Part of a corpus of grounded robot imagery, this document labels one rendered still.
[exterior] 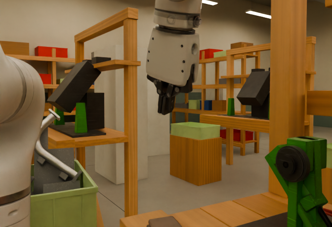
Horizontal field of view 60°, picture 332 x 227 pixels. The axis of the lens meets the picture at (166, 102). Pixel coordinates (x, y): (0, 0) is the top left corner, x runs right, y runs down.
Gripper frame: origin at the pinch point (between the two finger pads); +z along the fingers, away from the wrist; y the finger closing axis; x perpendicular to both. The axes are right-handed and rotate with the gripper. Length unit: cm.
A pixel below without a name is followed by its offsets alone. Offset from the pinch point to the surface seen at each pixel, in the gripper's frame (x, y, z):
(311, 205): -12.4, -30.4, 15.6
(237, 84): -488, 167, 145
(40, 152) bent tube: -5, 59, 42
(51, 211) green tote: 7, 32, 45
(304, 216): -11.7, -30.1, 18.5
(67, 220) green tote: 4, 29, 49
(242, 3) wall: -998, 404, 8
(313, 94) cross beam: -67, -18, 8
